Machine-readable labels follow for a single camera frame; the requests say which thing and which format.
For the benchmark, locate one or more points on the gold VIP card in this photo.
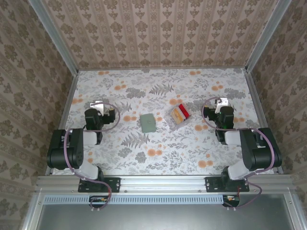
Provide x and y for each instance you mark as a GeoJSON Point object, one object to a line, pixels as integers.
{"type": "Point", "coordinates": [181, 113]}

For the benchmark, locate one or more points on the clear acrylic card stand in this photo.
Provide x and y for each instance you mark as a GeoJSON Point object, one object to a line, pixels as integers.
{"type": "Point", "coordinates": [176, 126]}

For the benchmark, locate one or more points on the plain orange card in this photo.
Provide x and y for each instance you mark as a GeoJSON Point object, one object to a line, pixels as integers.
{"type": "Point", "coordinates": [174, 115]}

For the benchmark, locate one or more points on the green leather card holder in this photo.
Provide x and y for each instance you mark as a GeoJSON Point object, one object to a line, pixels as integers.
{"type": "Point", "coordinates": [147, 123]}

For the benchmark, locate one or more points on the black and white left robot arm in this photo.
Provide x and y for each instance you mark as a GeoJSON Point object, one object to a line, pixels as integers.
{"type": "Point", "coordinates": [64, 148]}

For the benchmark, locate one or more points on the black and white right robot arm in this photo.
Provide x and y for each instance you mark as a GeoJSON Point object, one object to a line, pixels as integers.
{"type": "Point", "coordinates": [259, 151]}

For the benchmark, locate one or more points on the wide aluminium extrusion beam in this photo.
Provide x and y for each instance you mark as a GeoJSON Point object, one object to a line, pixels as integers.
{"type": "Point", "coordinates": [163, 183]}

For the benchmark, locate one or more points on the grey sheet metal panel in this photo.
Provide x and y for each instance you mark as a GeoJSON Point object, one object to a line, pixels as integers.
{"type": "Point", "coordinates": [163, 218]}

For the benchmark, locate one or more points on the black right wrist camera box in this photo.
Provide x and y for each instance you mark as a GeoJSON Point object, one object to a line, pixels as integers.
{"type": "Point", "coordinates": [211, 114]}

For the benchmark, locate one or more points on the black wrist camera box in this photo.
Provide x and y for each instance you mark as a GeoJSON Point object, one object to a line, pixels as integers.
{"type": "Point", "coordinates": [109, 115]}
{"type": "Point", "coordinates": [211, 114]}

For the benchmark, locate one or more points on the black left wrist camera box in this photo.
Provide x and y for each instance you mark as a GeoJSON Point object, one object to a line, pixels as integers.
{"type": "Point", "coordinates": [109, 115]}

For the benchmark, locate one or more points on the white right camera mount bracket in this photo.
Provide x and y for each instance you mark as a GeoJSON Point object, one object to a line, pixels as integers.
{"type": "Point", "coordinates": [222, 101]}

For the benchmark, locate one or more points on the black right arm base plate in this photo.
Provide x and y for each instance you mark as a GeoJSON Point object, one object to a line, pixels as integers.
{"type": "Point", "coordinates": [211, 184]}

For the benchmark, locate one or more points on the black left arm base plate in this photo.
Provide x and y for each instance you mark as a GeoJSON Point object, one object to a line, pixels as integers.
{"type": "Point", "coordinates": [115, 184]}

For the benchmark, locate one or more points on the thin aluminium frame rail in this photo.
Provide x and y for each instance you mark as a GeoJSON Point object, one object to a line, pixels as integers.
{"type": "Point", "coordinates": [163, 69]}

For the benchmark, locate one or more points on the aluminium frame post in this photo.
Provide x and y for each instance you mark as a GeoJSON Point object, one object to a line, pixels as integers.
{"type": "Point", "coordinates": [266, 36]}
{"type": "Point", "coordinates": [55, 38]}

